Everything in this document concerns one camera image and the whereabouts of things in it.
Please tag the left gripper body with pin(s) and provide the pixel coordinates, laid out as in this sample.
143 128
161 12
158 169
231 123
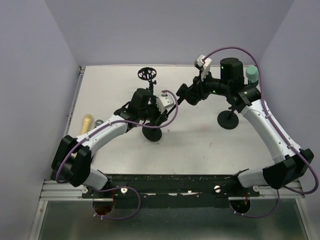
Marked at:
151 112

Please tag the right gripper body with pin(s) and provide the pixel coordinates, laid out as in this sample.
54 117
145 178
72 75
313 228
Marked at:
209 85

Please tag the black round-base clip stand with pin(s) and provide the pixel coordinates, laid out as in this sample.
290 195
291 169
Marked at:
155 134

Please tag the black tripod shock-mount stand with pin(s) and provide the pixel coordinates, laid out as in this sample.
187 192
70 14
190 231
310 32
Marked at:
148 74

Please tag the teal microphone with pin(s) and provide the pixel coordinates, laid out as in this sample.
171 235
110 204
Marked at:
252 74

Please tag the black silver-head microphone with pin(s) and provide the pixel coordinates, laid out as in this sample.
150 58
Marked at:
98 122

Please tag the beige microphone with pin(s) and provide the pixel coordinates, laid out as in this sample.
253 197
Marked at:
86 126

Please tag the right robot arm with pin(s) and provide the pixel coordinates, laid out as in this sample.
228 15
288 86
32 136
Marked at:
239 86

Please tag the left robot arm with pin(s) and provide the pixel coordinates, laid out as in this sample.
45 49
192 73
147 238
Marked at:
72 162

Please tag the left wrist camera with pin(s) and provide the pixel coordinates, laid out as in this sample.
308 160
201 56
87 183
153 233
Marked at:
164 101

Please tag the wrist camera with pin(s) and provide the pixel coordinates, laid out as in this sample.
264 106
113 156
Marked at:
203 64
164 101

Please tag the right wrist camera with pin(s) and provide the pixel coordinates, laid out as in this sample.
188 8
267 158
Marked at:
203 64

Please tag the black mounting rail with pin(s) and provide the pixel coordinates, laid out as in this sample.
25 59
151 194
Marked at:
168 191

